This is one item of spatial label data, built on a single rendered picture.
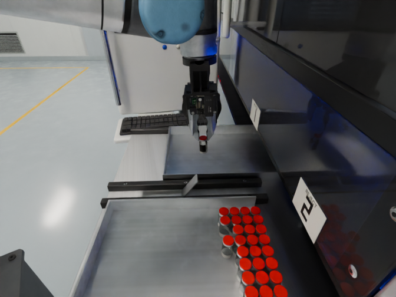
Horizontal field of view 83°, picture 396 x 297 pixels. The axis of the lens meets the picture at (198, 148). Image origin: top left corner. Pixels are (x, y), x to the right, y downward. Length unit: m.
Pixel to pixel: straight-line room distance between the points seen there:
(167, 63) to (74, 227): 1.26
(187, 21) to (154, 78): 0.83
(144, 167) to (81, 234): 1.13
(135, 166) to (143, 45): 0.57
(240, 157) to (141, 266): 0.41
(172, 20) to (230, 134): 0.59
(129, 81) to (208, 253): 0.85
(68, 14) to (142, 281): 0.41
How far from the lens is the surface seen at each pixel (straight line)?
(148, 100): 1.15
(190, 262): 0.48
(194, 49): 0.46
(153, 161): 0.70
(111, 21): 0.30
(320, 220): 0.38
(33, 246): 1.85
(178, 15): 0.29
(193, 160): 0.69
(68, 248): 1.73
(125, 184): 0.61
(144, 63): 1.09
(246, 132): 0.84
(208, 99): 0.48
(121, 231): 0.54
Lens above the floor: 1.30
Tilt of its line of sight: 35 degrees down
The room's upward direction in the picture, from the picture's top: straight up
